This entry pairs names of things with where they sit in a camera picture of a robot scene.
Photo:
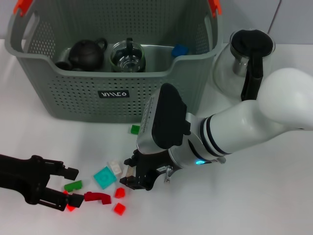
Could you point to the dark red arch brick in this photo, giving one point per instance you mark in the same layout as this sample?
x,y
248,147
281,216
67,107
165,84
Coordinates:
x,y
95,196

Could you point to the bright green toy brick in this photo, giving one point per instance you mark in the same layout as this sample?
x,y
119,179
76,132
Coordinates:
x,y
135,129

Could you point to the grey perforated storage bin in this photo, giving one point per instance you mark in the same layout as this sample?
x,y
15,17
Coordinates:
x,y
97,98

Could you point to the dark green toy brick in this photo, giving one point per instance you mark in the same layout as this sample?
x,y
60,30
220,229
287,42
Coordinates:
x,y
73,186

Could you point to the white toy brick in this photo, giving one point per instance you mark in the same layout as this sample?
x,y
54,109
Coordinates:
x,y
115,167

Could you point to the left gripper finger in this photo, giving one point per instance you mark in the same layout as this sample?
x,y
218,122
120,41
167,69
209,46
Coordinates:
x,y
60,199
64,171

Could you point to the black clay teapot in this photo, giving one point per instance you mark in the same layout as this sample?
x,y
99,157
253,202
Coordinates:
x,y
85,55

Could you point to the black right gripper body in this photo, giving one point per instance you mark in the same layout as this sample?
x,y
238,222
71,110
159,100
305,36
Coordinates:
x,y
151,166

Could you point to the teal square toy brick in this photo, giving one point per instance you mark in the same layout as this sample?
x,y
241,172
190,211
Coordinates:
x,y
105,178

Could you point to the clear translucent toy brick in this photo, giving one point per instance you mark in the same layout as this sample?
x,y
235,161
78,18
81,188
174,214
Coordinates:
x,y
130,171

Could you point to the blue square toy brick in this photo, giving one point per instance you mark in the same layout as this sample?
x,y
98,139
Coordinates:
x,y
179,50

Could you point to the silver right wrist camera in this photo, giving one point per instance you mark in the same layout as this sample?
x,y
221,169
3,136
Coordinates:
x,y
163,117

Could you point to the small red sloped brick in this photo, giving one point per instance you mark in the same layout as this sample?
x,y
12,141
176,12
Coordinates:
x,y
119,193

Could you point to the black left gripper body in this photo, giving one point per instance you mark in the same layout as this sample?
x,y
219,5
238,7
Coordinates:
x,y
23,175

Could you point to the long red brick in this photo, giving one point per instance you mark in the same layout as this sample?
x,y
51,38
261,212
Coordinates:
x,y
71,208

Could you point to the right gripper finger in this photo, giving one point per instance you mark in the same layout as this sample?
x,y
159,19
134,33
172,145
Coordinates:
x,y
130,183
132,162

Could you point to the small red square brick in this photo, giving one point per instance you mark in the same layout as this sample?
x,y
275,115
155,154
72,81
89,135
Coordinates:
x,y
119,208

